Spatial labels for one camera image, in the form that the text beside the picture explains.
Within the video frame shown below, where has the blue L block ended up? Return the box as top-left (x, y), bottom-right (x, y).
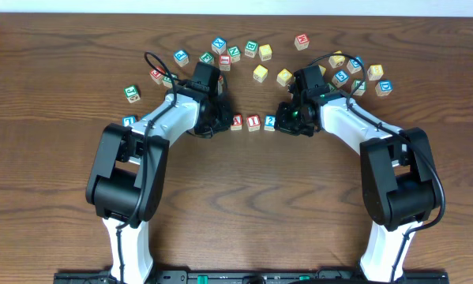
top-left (122, 115), bottom-right (137, 127)

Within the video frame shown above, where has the yellow O block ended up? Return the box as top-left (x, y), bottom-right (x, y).
top-left (276, 69), bottom-right (293, 87)

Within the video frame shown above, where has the blue 2 block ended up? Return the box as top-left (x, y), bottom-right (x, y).
top-left (265, 115), bottom-right (276, 132)

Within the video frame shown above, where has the yellow block top centre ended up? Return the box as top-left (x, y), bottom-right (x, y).
top-left (258, 44), bottom-right (272, 62)

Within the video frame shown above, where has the green F block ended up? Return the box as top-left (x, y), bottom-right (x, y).
top-left (199, 52), bottom-right (215, 65)

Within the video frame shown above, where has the green 7 block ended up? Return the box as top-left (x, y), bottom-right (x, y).
top-left (351, 80), bottom-right (366, 96)

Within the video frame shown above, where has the blue D block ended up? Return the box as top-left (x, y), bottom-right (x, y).
top-left (375, 80), bottom-right (393, 96)

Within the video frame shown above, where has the red i block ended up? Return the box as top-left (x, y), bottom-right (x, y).
top-left (246, 114), bottom-right (261, 132)
top-left (219, 54), bottom-right (231, 71)

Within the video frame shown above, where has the green R block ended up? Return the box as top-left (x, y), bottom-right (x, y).
top-left (162, 76), bottom-right (173, 88)

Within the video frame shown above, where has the yellow 8 block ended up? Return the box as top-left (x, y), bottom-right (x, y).
top-left (367, 65), bottom-right (384, 81)

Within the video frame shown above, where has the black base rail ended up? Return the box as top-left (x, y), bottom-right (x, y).
top-left (53, 269), bottom-right (450, 284)

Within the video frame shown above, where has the blue block right upper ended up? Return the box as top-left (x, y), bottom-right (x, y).
top-left (347, 56), bottom-right (363, 74)

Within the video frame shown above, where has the yellow block middle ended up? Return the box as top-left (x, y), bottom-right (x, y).
top-left (253, 65), bottom-right (268, 83)

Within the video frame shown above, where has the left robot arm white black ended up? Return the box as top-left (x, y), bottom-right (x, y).
top-left (85, 88), bottom-right (234, 283)

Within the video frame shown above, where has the red U block centre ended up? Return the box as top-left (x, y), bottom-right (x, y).
top-left (217, 75), bottom-right (224, 95)

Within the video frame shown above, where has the blue X block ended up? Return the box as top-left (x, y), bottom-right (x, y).
top-left (211, 37), bottom-right (227, 55)

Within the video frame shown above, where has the yellow block right upper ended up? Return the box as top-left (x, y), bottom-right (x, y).
top-left (328, 50), bottom-right (346, 69)

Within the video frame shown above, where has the red A block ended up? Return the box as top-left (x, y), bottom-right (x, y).
top-left (231, 114), bottom-right (242, 131)

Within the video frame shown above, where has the green N block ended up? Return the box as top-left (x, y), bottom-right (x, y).
top-left (227, 46), bottom-right (241, 63)

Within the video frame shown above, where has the blue 5 block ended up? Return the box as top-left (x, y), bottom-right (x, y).
top-left (332, 70), bottom-right (350, 88)

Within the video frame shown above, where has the green J block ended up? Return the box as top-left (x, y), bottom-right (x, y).
top-left (124, 85), bottom-right (141, 103)

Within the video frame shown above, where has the green Z block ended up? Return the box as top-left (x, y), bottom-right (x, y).
top-left (327, 83), bottom-right (337, 92)

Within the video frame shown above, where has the red H block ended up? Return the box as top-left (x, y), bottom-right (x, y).
top-left (295, 33), bottom-right (310, 50)

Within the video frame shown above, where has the yellow block right lower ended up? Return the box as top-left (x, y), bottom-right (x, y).
top-left (318, 65), bottom-right (326, 76)

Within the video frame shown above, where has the blue P block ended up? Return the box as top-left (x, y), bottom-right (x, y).
top-left (174, 50), bottom-right (190, 67)

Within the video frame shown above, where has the green B block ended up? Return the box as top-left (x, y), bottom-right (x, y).
top-left (244, 40), bottom-right (259, 58)

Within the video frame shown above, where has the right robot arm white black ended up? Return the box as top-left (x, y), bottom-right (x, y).
top-left (275, 91), bottom-right (445, 283)

